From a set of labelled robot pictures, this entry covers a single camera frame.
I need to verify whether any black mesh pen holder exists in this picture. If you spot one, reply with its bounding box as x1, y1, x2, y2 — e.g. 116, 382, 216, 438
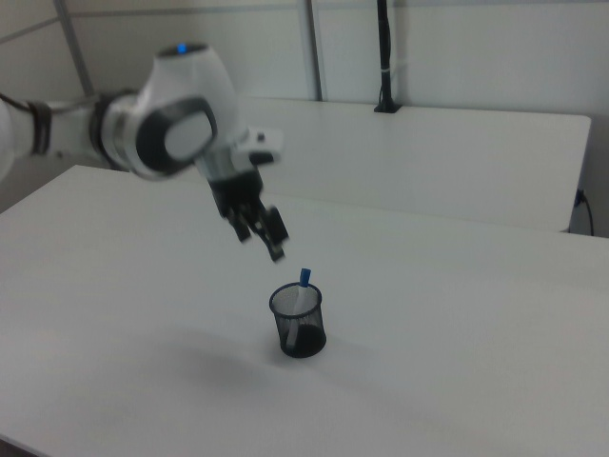
267, 281, 328, 360

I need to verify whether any white background table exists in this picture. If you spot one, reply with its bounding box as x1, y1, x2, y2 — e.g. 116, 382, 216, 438
128, 96, 593, 234

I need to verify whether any grey metal partition post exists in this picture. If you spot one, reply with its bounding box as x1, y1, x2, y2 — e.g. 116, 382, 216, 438
51, 0, 97, 96
303, 0, 330, 103

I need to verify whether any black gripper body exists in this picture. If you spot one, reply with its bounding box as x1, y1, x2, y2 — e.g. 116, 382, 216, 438
206, 166, 268, 221

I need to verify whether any black camera pole with clamp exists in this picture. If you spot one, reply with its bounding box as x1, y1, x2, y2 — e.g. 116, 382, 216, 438
373, 0, 402, 115

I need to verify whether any blue and white marker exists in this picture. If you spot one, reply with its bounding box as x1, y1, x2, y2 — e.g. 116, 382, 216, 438
285, 267, 313, 349

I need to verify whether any black cable with blue plug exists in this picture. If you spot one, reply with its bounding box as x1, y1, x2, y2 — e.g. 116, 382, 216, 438
575, 189, 597, 236

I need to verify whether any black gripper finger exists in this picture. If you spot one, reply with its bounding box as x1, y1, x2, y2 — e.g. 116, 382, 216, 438
253, 204, 291, 265
226, 206, 254, 246

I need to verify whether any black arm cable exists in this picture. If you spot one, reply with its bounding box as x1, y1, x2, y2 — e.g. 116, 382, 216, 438
0, 92, 31, 111

